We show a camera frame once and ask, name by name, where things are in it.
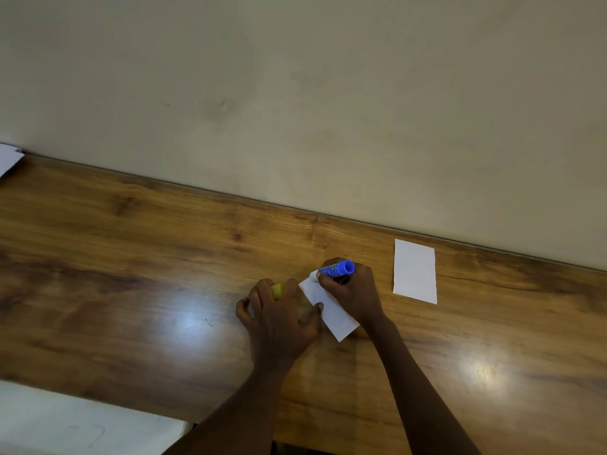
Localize blue glue stick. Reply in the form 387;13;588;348
318;260;356;279

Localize person's left forearm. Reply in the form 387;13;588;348
161;362;296;455

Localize person's right hand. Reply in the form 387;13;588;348
315;257;386;333

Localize white paper sheet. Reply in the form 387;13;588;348
0;143;25;179
393;239;438;306

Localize person's left hand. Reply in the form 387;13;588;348
236;278;324;373

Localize small white paper strip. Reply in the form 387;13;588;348
298;269;361;343

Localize person's right forearm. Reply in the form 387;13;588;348
364;317;482;455

